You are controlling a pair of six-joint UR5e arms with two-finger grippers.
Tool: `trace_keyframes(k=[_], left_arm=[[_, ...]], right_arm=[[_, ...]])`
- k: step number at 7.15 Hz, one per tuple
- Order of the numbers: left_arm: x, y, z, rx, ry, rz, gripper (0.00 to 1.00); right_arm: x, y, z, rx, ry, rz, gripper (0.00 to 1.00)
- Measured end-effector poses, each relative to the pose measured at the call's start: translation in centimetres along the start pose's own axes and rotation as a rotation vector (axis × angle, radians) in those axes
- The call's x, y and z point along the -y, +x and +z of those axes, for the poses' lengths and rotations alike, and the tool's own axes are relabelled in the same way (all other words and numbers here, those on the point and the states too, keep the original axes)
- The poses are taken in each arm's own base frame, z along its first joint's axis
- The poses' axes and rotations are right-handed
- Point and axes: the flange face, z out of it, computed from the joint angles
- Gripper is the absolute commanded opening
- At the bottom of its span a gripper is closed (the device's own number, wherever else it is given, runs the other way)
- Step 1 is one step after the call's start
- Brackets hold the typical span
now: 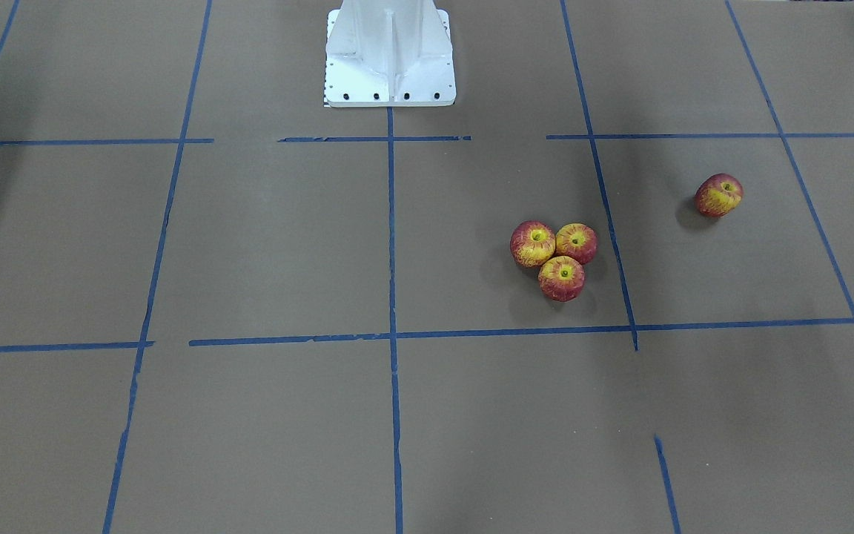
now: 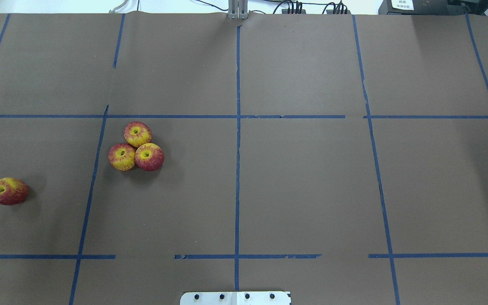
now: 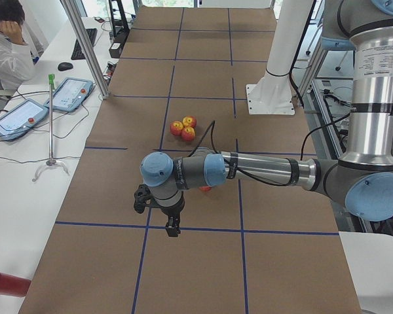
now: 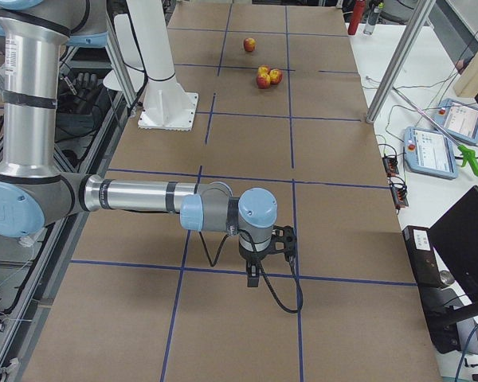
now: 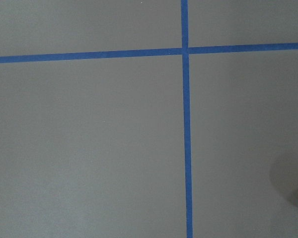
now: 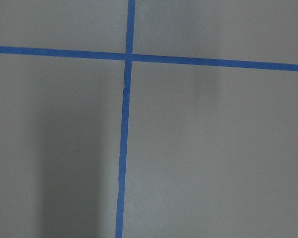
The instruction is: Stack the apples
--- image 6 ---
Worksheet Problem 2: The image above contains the blue tape line lengthwise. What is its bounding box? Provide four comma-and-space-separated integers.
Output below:
115, 0, 136, 238

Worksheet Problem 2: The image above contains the blue tape line crosswise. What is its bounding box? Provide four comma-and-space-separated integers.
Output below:
0, 46, 298, 72

